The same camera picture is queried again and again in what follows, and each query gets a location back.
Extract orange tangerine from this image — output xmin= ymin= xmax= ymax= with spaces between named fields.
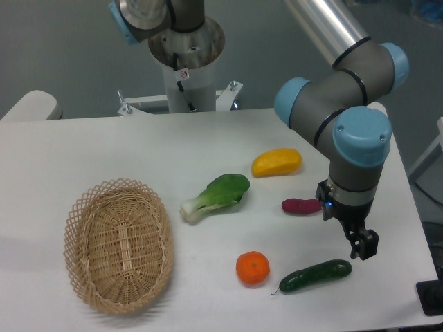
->
xmin=235 ymin=251 xmax=270 ymax=286

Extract black device at table edge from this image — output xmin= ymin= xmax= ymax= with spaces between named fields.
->
xmin=416 ymin=280 xmax=442 ymax=316

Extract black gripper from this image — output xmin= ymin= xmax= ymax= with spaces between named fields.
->
xmin=327 ymin=201 xmax=379 ymax=260

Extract black pedestal cable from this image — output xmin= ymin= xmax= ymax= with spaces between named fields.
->
xmin=172 ymin=51 xmax=197 ymax=113

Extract white chair back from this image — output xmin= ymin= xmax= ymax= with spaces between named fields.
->
xmin=1 ymin=90 xmax=64 ymax=123

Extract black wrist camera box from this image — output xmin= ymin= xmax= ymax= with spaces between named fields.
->
xmin=316 ymin=180 xmax=335 ymax=221

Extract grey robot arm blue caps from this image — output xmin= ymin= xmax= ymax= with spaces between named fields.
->
xmin=109 ymin=1 xmax=409 ymax=259

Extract yellow mango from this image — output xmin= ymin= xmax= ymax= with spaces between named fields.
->
xmin=251 ymin=148 xmax=303 ymax=178

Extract red sweet potato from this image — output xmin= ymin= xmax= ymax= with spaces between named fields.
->
xmin=281 ymin=198 xmax=322 ymax=216

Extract green bok choy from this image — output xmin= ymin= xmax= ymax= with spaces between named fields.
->
xmin=179 ymin=174 xmax=250 ymax=223

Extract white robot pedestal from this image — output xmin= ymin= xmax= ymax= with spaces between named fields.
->
xmin=118 ymin=17 xmax=243 ymax=116

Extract green cucumber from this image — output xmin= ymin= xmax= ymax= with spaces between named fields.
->
xmin=271 ymin=259 xmax=353 ymax=295

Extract woven wicker basket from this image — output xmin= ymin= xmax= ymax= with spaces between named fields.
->
xmin=64 ymin=178 xmax=174 ymax=314

